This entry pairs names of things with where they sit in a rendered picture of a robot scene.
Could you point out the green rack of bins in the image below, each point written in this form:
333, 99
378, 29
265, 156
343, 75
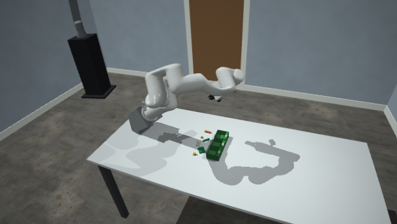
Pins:
217, 146

